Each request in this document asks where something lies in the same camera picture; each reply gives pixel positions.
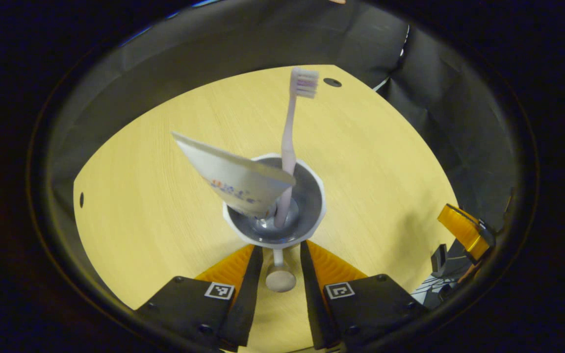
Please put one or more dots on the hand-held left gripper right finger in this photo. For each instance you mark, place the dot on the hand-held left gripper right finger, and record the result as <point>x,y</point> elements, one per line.
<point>312,304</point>

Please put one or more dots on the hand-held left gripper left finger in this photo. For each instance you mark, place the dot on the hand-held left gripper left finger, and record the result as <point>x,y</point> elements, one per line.
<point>248,299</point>

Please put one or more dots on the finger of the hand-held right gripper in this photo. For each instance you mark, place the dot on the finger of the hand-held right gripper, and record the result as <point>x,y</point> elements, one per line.
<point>464,230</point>

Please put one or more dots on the white cup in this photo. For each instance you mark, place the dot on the white cup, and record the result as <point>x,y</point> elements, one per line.
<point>307,206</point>

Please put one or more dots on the white toothpaste tube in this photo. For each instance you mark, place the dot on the white toothpaste tube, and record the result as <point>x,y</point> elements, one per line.
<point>233,179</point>

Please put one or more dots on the pale pink toothbrush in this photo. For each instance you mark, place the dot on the pale pink toothbrush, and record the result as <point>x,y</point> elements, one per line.
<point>288,142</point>

